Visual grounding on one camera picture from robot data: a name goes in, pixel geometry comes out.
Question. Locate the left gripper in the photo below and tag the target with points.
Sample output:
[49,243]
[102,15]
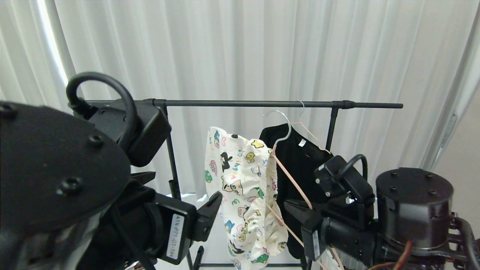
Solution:
[150,225]

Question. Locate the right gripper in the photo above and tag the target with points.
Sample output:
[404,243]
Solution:
[345,236]

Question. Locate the cream printed garment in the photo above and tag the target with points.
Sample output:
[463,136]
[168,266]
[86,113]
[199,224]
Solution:
[240,187]

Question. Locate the black garment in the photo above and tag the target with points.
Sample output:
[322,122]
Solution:
[300,172]

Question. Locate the pink clothes hanger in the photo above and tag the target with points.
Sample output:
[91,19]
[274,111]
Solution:
[290,176]
[307,131]

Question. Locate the black clothes rack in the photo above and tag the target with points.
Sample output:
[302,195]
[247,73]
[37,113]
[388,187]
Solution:
[243,103]

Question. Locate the white curtain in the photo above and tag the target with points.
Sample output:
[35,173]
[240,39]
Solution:
[262,48]

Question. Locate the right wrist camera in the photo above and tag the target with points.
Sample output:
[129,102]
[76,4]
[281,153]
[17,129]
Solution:
[341,180]

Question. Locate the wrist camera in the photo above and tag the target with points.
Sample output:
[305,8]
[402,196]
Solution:
[150,131]
[341,180]

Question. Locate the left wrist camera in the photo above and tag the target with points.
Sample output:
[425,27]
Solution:
[150,131]

